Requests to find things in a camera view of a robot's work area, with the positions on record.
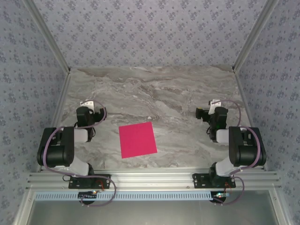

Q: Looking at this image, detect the short aluminium frame beam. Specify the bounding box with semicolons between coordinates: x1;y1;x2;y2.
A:
269;188;290;225
13;189;36;225

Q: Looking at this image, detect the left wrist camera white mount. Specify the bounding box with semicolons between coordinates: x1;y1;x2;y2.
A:
80;100;95;111

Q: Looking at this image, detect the aluminium mounting rail beam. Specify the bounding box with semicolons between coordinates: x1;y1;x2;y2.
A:
26;170;282;190

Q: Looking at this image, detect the pink paper sheet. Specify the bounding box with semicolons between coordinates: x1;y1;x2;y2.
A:
119;121;158;159

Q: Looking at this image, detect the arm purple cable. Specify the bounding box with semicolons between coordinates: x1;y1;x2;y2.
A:
212;99;262;206
43;100;117;207

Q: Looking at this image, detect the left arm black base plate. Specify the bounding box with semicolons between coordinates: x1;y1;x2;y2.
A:
68;174;112;189

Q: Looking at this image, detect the left wrist thin black cable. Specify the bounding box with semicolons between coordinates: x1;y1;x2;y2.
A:
88;126;97;143

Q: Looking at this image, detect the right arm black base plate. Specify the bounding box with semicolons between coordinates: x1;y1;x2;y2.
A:
192;172;236;189

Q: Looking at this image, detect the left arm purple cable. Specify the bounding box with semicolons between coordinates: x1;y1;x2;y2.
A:
43;100;117;207

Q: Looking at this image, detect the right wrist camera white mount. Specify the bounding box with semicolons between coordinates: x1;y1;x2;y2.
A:
208;99;221;115

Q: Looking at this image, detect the small black electronics board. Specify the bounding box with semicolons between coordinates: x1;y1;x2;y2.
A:
78;190;98;201
210;191;232;204

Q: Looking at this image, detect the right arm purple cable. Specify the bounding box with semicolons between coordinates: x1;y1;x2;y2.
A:
212;99;262;206

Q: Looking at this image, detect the grey slotted cable duct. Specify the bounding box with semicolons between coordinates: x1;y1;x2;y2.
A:
34;190;232;202

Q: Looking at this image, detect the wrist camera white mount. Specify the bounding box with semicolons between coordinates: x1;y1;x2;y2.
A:
208;99;221;115
80;100;95;111

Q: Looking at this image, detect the aluminium frame post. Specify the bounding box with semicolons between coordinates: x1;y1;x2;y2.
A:
231;0;280;71
22;0;72;74

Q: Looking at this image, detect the grey metal sheet panel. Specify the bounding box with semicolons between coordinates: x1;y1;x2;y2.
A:
25;200;281;225

